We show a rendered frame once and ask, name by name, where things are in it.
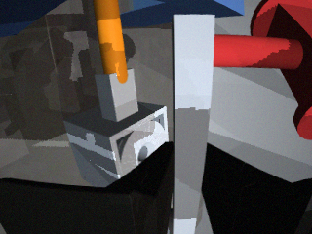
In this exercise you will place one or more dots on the clear-panelled rack with blue uprights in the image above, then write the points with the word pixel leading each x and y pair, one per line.
pixel 134 4

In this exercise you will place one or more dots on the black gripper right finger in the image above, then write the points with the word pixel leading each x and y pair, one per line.
pixel 242 199

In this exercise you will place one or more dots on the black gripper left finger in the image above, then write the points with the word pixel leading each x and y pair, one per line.
pixel 137 203

